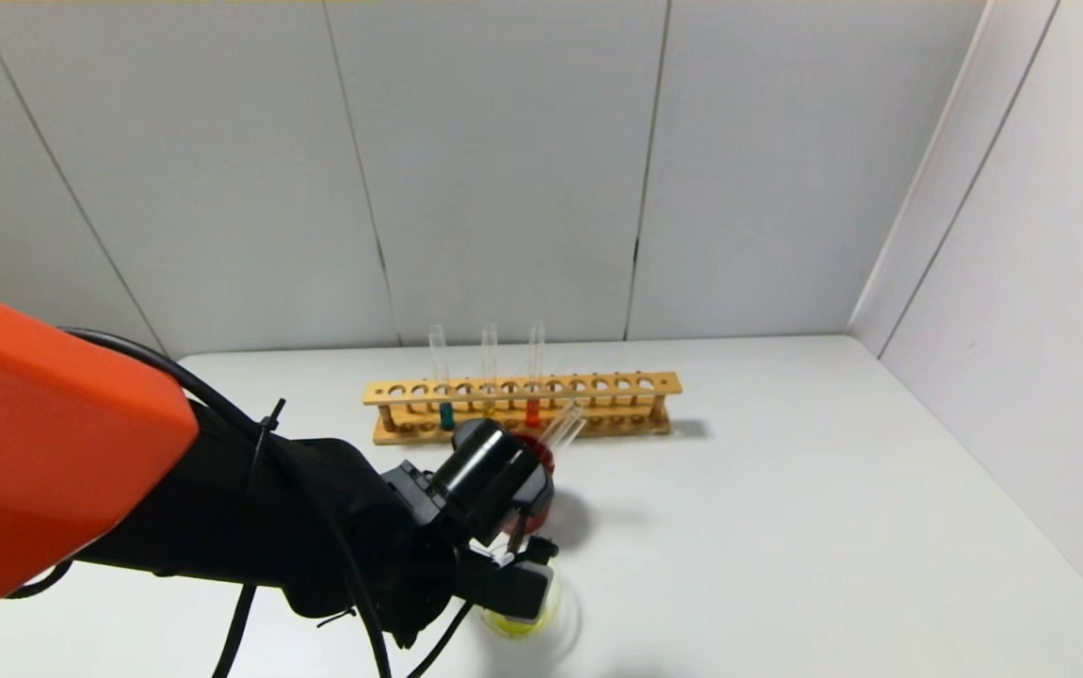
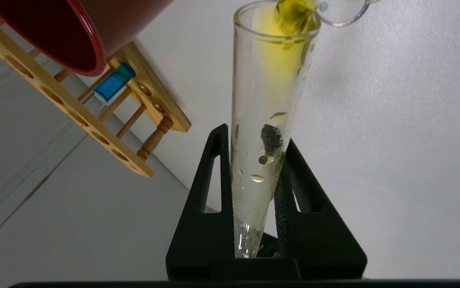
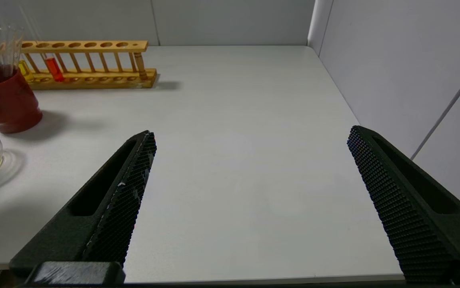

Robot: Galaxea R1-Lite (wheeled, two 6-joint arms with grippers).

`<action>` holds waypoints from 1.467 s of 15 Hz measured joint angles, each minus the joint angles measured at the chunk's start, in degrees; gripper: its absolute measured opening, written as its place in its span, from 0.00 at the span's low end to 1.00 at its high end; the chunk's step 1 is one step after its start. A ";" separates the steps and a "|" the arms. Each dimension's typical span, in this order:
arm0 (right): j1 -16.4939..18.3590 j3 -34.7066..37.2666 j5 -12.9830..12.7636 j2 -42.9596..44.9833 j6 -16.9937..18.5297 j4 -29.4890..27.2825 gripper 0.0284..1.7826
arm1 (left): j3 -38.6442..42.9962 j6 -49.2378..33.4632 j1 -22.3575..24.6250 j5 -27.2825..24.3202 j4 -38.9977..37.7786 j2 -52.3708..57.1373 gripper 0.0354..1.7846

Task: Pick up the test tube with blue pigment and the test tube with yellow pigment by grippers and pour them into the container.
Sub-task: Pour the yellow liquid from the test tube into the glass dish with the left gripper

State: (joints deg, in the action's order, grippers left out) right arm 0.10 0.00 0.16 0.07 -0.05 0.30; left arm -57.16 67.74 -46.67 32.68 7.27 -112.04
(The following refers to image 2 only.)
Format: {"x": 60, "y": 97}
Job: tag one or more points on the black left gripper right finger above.
{"x": 318, "y": 232}

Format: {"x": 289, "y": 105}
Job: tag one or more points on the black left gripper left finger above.
{"x": 202, "y": 224}

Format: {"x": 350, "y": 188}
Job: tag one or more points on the test tube bright yellow liquid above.
{"x": 270, "y": 80}

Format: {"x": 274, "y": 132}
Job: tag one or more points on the test tube blue liquid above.
{"x": 114, "y": 82}

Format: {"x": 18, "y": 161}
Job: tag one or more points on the wooden test tube rack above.
{"x": 162, "y": 104}

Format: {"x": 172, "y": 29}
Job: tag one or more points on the clear glass beaker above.
{"x": 336, "y": 23}

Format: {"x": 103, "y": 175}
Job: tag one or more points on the red plastic cup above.
{"x": 54, "y": 32}

